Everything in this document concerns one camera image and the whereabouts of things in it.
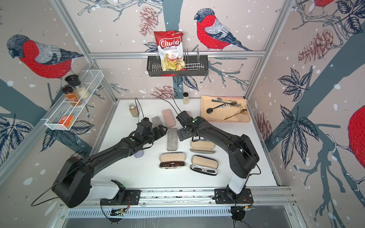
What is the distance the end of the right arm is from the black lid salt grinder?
0.55 metres

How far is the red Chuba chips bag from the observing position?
828 millimetres

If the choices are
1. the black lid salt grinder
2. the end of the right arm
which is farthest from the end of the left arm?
the black lid salt grinder

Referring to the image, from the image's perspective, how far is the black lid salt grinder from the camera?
0.73m
